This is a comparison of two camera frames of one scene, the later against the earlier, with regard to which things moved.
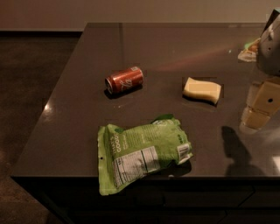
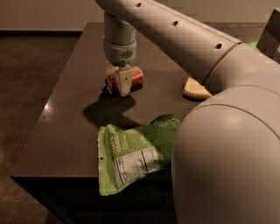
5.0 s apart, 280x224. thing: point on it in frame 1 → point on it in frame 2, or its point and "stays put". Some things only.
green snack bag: (129, 152) stays put
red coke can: (124, 80) stays put
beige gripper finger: (262, 101) → (121, 55)
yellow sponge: (207, 91) stays put
